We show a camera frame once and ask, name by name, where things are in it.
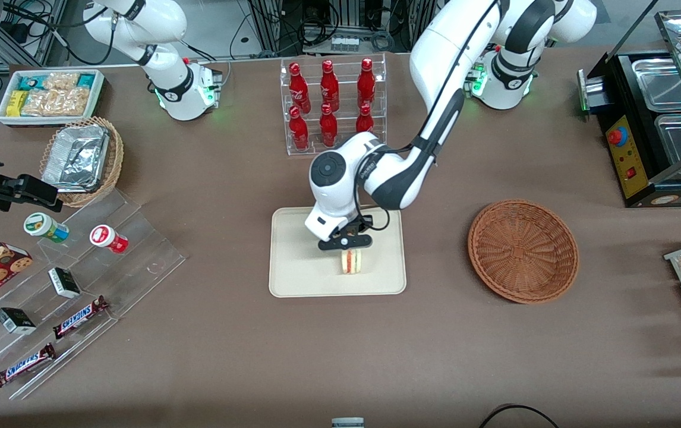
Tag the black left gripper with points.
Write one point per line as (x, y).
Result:
(362, 226)

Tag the triangle sandwich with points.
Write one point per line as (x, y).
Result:
(352, 263)

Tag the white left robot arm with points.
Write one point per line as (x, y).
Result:
(435, 53)

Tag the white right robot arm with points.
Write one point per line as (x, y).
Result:
(168, 35)

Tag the aluminium foil tray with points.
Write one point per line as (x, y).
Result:
(76, 157)

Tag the cream plastic tray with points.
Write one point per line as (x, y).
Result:
(293, 261)

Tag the light wicker basket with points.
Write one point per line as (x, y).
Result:
(116, 154)

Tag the brown wicker basket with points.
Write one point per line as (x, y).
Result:
(522, 252)

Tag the green lid snack cup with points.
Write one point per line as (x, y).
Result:
(43, 226)

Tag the red lid snack cup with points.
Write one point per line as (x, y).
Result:
(107, 238)

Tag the white plastic snack bin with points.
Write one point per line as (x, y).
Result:
(2, 113)

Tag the clear bag of crackers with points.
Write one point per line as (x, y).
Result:
(61, 81)
(56, 103)

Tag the small black box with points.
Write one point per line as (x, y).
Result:
(65, 283)
(15, 321)

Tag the yellow snack packet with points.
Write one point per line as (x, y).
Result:
(16, 102)

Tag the clear acrylic stepped stand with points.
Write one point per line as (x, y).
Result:
(138, 244)

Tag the teal snack packet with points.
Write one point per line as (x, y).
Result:
(85, 79)
(28, 81)

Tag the clear acrylic bottle rack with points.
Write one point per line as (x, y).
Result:
(293, 148)

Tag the red cola bottle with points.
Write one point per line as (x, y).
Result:
(366, 86)
(328, 129)
(364, 122)
(298, 132)
(298, 89)
(329, 88)

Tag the Snickers chocolate bar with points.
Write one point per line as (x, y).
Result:
(79, 317)
(24, 364)

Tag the grey white object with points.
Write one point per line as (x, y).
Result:
(347, 422)

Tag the grey power strip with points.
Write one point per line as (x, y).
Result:
(346, 43)

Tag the black food warmer machine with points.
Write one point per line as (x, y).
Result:
(629, 163)

